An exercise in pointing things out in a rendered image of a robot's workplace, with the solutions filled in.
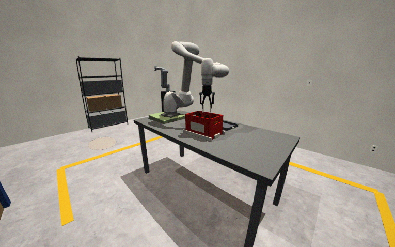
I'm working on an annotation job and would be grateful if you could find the red bottle crate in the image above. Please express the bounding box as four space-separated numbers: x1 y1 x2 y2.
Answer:
185 111 223 139

